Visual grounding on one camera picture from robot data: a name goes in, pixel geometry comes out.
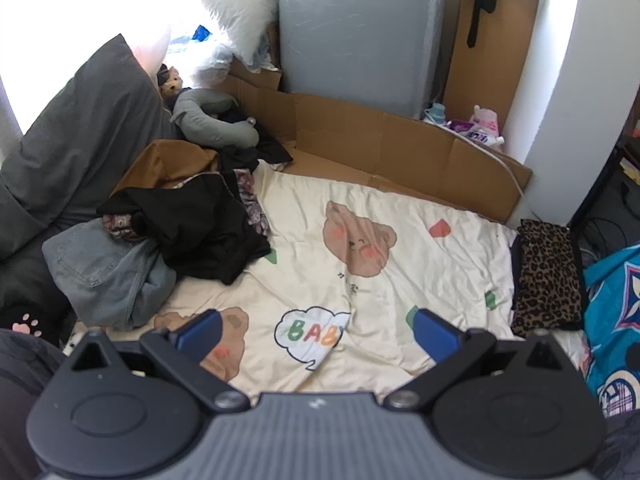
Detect grey plastic-wrapped mattress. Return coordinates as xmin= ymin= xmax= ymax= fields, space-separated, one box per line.
xmin=277 ymin=0 xmax=451 ymax=121

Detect black shorts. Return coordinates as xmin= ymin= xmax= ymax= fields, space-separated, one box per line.
xmin=97 ymin=172 xmax=272 ymax=286

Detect teal printed blanket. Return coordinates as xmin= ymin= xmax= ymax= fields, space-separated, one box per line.
xmin=582 ymin=245 xmax=640 ymax=418

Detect upright brown board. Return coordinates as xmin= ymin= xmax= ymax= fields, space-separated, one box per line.
xmin=442 ymin=0 xmax=546 ymax=133

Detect small plush toy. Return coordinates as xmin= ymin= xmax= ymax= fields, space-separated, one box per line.
xmin=156 ymin=64 xmax=186 ymax=106

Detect brown cardboard sheet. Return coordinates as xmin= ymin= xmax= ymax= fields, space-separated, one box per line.
xmin=227 ymin=57 xmax=533 ymax=223

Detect blue denim jeans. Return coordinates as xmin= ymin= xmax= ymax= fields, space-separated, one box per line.
xmin=42 ymin=220 xmax=178 ymax=331

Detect floral patterned garment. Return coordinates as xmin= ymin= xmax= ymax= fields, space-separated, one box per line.
xmin=102 ymin=169 xmax=271 ymax=241

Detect leopard print cloth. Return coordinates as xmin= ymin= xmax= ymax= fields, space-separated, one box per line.
xmin=510 ymin=219 xmax=586 ymax=338

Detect white cable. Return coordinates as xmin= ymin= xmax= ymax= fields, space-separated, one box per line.
xmin=425 ymin=117 xmax=528 ymax=198

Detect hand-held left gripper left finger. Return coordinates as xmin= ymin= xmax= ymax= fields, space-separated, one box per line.
xmin=65 ymin=309 xmax=251 ymax=413

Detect brown garment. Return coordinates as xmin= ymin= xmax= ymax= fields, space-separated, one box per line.
xmin=112 ymin=140 xmax=221 ymax=196

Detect black cables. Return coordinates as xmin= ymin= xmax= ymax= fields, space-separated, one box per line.
xmin=580 ymin=180 xmax=640 ymax=258

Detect dark paw print cushion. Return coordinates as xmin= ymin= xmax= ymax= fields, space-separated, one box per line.
xmin=0 ymin=220 xmax=76 ymax=346

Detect white pillow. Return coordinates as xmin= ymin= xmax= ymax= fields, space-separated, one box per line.
xmin=177 ymin=0 xmax=281 ymax=68

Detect clear plastic bag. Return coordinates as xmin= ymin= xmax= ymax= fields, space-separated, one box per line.
xmin=167 ymin=35 xmax=236 ymax=86

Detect cream printed blanket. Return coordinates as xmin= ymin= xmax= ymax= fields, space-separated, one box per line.
xmin=65 ymin=160 xmax=588 ymax=395

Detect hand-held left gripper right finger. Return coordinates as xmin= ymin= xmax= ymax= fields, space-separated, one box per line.
xmin=382 ymin=309 xmax=573 ymax=411

